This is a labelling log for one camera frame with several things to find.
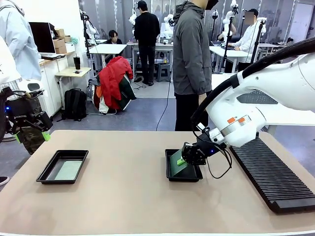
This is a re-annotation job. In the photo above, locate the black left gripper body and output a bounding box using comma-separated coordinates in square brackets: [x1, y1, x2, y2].
[5, 97, 36, 133]

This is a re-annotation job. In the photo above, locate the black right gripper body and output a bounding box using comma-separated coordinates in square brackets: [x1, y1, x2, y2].
[190, 140, 223, 165]

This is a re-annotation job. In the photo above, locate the green circuit board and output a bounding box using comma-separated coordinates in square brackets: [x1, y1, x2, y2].
[169, 149, 189, 177]
[54, 161, 84, 181]

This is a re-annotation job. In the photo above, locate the black ESD tray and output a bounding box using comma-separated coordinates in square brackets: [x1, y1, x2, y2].
[36, 149, 89, 185]
[164, 148, 203, 182]

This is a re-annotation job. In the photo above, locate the black backpack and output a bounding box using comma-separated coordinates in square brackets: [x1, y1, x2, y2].
[57, 88, 88, 122]

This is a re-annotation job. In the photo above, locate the white cabinet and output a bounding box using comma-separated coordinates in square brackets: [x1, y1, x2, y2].
[38, 50, 76, 118]

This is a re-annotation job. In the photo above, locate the small wooden side table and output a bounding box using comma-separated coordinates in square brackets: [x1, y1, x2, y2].
[54, 66, 92, 111]

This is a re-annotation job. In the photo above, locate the black laptop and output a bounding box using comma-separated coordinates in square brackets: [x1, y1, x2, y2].
[41, 54, 66, 60]

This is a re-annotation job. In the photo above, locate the person in camouflage trousers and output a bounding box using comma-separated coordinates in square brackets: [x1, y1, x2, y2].
[0, 0, 51, 186]

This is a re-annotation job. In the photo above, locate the black slotted board rack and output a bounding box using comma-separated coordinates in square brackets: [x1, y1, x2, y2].
[228, 136, 315, 214]

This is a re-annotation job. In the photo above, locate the grey mesh basket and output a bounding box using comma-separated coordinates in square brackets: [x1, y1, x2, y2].
[236, 89, 279, 105]

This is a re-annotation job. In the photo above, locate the black computer monitor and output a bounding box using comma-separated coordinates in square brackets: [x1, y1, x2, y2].
[29, 22, 56, 54]

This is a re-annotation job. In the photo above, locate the grey step stool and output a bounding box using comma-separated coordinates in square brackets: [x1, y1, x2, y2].
[157, 63, 171, 83]

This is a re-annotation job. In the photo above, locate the red jacket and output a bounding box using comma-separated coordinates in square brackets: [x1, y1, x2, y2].
[98, 56, 134, 110]

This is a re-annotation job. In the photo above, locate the dark green jacket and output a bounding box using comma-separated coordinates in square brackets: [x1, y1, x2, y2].
[117, 73, 137, 111]

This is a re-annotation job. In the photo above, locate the person in grey jacket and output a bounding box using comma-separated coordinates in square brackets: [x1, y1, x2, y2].
[172, 0, 219, 132]

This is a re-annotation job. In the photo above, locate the white desk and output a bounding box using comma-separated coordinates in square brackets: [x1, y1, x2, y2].
[209, 45, 254, 73]
[88, 43, 128, 74]

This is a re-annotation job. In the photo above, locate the metal workbench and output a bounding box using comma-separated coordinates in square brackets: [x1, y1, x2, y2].
[126, 40, 174, 82]

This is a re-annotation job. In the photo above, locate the seated person in black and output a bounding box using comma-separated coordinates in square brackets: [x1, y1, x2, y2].
[104, 29, 124, 64]

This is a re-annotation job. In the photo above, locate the person in white shirt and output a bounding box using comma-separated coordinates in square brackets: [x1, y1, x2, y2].
[231, 8, 261, 72]

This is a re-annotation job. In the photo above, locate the person in black clothes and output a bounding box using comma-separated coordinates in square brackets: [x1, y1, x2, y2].
[133, 0, 161, 86]

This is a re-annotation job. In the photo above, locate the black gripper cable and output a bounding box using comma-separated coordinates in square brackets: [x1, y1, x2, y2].
[206, 145, 233, 179]

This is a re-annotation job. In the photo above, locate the black floor cable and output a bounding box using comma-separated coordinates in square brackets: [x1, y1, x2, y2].
[156, 81, 173, 132]

